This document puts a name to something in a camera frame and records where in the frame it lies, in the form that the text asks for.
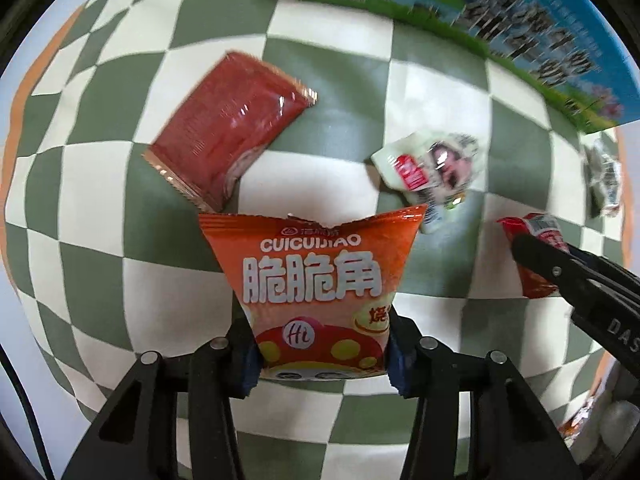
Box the red small snack packet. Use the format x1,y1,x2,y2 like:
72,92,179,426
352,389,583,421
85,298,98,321
498,212,570,299

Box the orange cuicuijiao snack bag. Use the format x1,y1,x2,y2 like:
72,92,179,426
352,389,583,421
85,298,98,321
198,206,426,382

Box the clear wrapped small snack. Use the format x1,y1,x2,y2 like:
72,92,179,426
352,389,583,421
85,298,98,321
586,139,623,218

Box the green white checkered cloth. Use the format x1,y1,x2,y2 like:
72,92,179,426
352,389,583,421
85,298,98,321
1,0,625,474

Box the white small snack packet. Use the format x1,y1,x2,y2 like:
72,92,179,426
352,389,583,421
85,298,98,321
371,130,484,234

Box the blue green milk carton box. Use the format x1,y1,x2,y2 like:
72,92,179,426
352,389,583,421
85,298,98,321
306,0,639,132

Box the dark red flat packet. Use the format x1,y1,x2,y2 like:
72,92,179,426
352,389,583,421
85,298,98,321
143,51,318,212

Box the black cable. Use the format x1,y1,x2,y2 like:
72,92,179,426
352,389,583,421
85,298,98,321
0,343,57,480

